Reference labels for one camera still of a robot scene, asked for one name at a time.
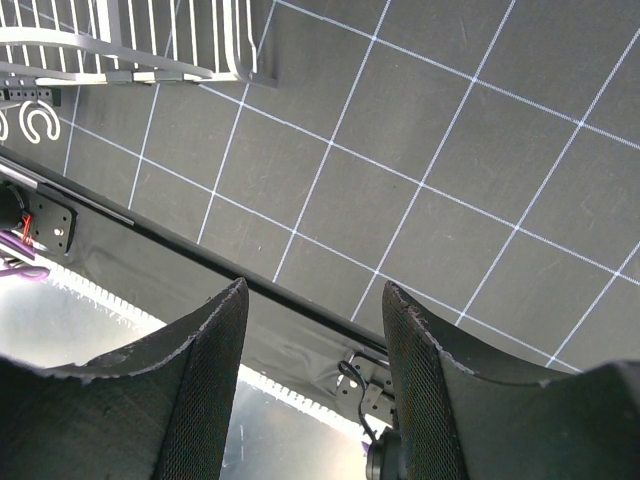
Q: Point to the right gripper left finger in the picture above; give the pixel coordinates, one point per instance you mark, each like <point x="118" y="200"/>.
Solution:
<point x="157" y="408"/>

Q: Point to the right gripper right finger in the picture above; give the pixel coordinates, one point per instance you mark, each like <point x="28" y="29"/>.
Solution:
<point x="468" y="410"/>

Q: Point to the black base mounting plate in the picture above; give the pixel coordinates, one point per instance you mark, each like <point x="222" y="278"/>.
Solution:
<point x="297" y="344"/>

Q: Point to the white slotted cable duct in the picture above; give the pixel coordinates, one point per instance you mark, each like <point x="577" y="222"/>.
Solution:
<point x="88" y="321"/>

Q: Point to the silver wire dish rack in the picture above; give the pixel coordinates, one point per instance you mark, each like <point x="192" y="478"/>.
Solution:
<point x="78" y="43"/>

